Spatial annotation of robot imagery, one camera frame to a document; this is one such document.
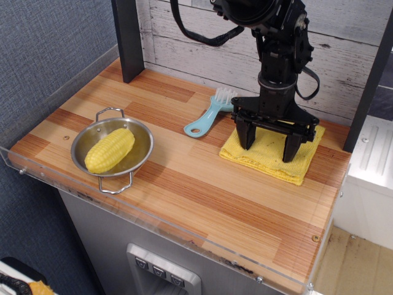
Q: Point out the black left frame post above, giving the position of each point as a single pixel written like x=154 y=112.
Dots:
x=128 y=38

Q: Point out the yellow toy corn cob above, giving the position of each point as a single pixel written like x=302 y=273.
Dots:
x=109 y=151

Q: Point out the grey dispenser button panel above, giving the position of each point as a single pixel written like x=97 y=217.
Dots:
x=154 y=274

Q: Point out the yellow cloth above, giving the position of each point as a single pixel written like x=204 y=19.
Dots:
x=266 y=154

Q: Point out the black right frame post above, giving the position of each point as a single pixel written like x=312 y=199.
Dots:
x=370 y=88

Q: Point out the white appliance at right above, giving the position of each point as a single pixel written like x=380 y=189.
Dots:
x=364 y=205

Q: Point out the silver metal handled bowl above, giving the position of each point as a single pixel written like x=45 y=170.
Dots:
x=106 y=121

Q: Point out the yellow object bottom left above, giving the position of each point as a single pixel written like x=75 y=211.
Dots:
x=40 y=288

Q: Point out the grey cabinet under table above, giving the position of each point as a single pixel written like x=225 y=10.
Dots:
x=106 y=236

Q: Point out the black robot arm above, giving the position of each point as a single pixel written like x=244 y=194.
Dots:
x=281 y=32

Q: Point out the black frame post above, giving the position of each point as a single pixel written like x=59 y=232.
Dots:
x=370 y=88
x=128 y=38

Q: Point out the clear acrylic table guard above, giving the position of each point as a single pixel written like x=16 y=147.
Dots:
x=257 y=225

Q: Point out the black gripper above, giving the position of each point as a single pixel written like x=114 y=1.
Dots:
x=277 y=113

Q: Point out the light blue dish brush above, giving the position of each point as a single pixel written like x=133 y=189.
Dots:
x=220 y=101

